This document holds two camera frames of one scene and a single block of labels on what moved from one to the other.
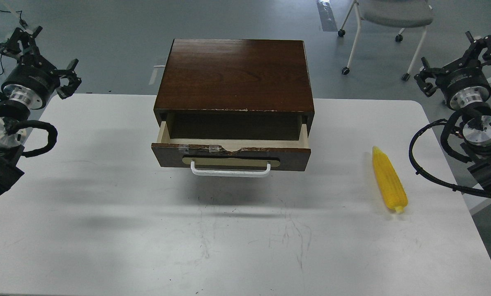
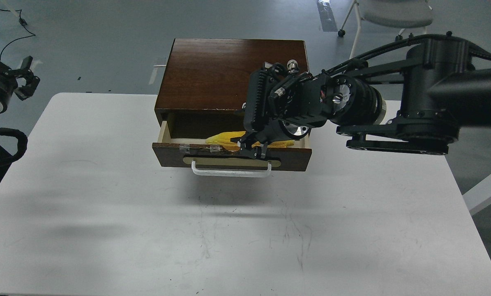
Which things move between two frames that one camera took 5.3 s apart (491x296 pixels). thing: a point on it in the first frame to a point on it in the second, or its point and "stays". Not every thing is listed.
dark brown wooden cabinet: (235, 89) stays
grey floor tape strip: (327, 17) stays
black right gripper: (464, 83) to (280, 98)
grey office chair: (400, 14) stays
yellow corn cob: (391, 187) to (224, 139)
